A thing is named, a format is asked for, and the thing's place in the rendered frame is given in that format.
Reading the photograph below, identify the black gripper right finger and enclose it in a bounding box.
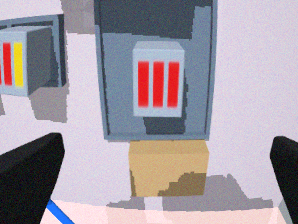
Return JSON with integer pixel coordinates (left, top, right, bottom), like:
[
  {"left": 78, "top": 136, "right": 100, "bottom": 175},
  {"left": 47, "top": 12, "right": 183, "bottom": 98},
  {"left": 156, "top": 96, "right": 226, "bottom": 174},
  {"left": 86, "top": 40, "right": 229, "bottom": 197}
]
[{"left": 269, "top": 136, "right": 298, "bottom": 224}]

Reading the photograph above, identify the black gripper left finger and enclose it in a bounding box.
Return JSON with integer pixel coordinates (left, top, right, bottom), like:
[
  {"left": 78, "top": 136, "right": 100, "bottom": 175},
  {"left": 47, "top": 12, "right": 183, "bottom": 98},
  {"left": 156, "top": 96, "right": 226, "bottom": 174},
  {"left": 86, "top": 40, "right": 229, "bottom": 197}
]
[{"left": 0, "top": 132, "right": 65, "bottom": 224}]

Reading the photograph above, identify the blue rod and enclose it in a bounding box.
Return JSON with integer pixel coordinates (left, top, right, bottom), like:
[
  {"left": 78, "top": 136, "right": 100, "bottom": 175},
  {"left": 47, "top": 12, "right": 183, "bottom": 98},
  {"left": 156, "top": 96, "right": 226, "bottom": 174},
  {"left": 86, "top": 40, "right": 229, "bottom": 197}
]
[{"left": 47, "top": 198, "right": 73, "bottom": 224}]

